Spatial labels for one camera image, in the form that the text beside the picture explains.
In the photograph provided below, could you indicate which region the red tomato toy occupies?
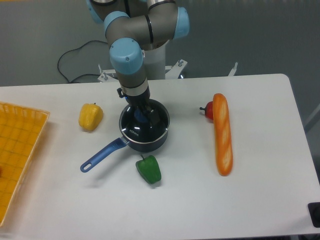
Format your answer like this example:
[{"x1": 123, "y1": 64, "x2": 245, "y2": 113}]
[{"x1": 199, "y1": 101, "x2": 214, "y2": 123}]

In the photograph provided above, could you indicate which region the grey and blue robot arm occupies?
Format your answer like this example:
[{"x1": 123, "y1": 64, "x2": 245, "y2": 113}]
[{"x1": 86, "y1": 0, "x2": 190, "y2": 126}]

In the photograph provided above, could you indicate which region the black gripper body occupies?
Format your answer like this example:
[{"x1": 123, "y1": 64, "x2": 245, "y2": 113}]
[{"x1": 117, "y1": 87, "x2": 150, "y2": 110}]

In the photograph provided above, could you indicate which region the orange baguette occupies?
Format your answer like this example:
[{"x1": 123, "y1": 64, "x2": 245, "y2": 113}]
[{"x1": 212, "y1": 93, "x2": 233, "y2": 177}]

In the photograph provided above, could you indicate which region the yellow plastic basket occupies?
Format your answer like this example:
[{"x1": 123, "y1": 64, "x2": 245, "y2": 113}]
[{"x1": 0, "y1": 102, "x2": 50, "y2": 226}]

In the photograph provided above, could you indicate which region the glass pot lid blue knob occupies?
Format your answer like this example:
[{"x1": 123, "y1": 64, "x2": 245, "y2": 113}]
[{"x1": 119, "y1": 99, "x2": 170, "y2": 144}]

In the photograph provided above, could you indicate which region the black cable on floor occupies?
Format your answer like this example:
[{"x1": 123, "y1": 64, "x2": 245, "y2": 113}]
[{"x1": 57, "y1": 40, "x2": 111, "y2": 84}]

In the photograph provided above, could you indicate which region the green bell pepper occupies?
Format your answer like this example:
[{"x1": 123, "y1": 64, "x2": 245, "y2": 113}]
[{"x1": 135, "y1": 154, "x2": 162, "y2": 185}]

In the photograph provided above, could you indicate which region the dark blue saucepan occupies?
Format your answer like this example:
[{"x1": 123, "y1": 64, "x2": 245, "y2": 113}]
[{"x1": 80, "y1": 99, "x2": 170, "y2": 173}]

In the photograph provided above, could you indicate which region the black object at table edge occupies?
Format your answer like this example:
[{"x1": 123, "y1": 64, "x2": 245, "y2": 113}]
[{"x1": 307, "y1": 202, "x2": 320, "y2": 228}]

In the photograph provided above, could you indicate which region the yellow bell pepper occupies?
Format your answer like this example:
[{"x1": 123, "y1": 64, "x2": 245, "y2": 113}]
[{"x1": 78, "y1": 103, "x2": 104, "y2": 132}]

